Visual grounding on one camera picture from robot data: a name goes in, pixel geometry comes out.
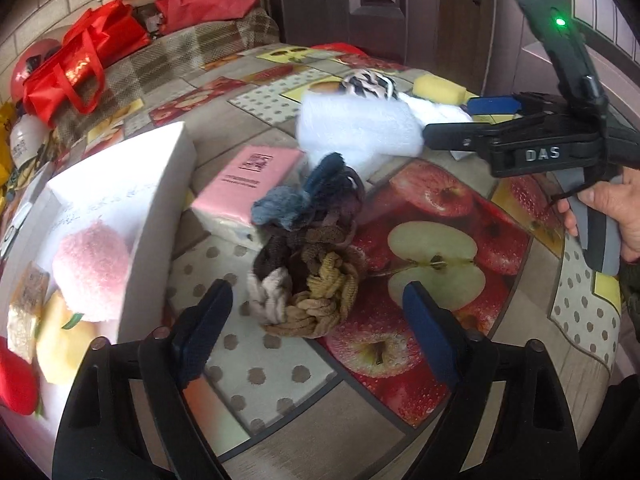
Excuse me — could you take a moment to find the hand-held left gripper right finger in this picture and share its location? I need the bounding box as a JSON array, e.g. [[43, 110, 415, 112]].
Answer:
[[401, 281, 583, 480]]

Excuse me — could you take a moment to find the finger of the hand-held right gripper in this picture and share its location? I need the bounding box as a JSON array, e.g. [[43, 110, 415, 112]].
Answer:
[[465, 92, 566, 118], [422, 112, 551, 153]]

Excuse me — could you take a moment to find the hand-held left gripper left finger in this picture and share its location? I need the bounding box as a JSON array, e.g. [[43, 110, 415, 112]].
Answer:
[[52, 278, 234, 480]]

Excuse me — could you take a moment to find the yellow sponge with green scourer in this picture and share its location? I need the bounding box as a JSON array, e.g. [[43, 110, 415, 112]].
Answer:
[[412, 74, 468, 106]]

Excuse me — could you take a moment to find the cow print scrunchie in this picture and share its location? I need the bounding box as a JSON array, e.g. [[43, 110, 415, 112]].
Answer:
[[341, 70, 398, 102]]

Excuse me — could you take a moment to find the white foam block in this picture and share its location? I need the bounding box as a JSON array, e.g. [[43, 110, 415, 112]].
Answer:
[[296, 91, 425, 181]]

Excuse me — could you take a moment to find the white box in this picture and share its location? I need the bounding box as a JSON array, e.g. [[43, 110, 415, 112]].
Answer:
[[0, 121, 198, 466]]

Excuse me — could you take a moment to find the pink tissue packet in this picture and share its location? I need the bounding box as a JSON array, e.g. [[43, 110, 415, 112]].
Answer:
[[191, 144, 306, 251]]

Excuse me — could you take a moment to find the person's right forearm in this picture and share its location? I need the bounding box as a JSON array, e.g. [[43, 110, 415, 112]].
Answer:
[[617, 257, 640, 316]]

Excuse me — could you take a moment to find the person's right hand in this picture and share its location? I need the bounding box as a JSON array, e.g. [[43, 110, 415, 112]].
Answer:
[[556, 167, 640, 263]]

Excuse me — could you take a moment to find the brown metal door leaf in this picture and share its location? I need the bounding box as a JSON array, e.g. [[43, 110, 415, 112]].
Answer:
[[240, 0, 506, 96], [480, 0, 640, 126]]

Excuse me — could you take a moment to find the fruit print tablecloth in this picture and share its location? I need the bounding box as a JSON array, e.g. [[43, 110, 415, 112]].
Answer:
[[0, 42, 623, 466]]

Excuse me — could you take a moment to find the pink plush peach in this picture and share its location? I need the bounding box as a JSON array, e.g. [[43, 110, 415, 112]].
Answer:
[[52, 220, 133, 322]]

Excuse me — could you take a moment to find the pale yellow sponge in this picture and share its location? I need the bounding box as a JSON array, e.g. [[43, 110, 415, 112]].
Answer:
[[36, 290, 98, 386]]

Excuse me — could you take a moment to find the red printed plastic bag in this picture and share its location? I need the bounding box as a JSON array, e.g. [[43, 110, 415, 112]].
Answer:
[[312, 42, 366, 56]]

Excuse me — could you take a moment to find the red plush toy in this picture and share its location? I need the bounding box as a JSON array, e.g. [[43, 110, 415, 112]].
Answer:
[[0, 345, 41, 417]]

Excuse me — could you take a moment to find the white bottle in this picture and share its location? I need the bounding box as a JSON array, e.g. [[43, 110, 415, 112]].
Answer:
[[9, 115, 51, 168]]

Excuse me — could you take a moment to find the plaid blanket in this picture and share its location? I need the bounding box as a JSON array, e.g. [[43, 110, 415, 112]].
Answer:
[[50, 7, 281, 136]]

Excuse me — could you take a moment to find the yellow bag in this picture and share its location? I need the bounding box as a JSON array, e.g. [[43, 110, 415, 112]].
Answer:
[[0, 102, 21, 211]]

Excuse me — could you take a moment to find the glossy red tote bag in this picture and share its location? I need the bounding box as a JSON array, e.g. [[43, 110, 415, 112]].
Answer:
[[22, 0, 151, 128]]

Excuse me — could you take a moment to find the red ball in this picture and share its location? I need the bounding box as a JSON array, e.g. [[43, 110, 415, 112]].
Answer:
[[11, 37, 63, 103]]

